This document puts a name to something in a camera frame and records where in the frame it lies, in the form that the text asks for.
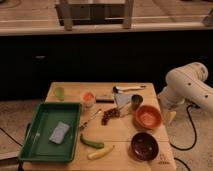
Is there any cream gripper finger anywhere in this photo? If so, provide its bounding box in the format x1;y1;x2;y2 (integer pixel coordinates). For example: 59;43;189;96
166;111;176;126

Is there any dark red grape bunch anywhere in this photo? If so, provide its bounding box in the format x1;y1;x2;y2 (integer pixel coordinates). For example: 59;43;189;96
101;108;120;125

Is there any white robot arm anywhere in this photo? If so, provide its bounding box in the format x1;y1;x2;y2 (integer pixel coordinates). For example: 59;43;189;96
157;62;213;125

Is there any orange bowl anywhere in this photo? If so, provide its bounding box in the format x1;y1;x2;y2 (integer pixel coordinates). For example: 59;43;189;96
133;105;162;130

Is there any small metal cup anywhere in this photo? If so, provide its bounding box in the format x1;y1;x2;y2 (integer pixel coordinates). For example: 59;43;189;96
131;94;143;110

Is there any dark purple bowl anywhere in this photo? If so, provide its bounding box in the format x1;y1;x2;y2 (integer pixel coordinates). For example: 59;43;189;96
131;132;159;161

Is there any black rectangular block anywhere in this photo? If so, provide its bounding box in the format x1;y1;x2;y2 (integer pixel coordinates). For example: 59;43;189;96
95;95;114;103

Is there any green chili pepper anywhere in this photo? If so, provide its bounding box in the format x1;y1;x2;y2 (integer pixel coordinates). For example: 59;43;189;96
80;134;105;149

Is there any yellow banana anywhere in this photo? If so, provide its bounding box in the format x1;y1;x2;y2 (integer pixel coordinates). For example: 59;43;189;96
88;146;114;160

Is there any white cup with orange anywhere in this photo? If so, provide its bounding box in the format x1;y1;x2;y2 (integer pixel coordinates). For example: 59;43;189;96
82;92;95;108

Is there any metal spoon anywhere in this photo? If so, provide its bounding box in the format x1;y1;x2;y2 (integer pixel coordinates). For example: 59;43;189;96
79;109;102;131

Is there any green plastic cup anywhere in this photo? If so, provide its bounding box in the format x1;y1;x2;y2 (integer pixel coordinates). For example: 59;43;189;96
53;87;65;101

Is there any green plastic tray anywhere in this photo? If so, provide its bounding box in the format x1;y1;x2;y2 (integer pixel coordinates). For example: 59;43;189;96
19;102;81;163

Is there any black power cable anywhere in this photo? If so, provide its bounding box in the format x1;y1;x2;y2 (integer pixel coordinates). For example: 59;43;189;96
169;103;199;152

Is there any wooden stool frame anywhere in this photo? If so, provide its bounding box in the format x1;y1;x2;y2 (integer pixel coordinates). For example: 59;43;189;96
55;0;134;31

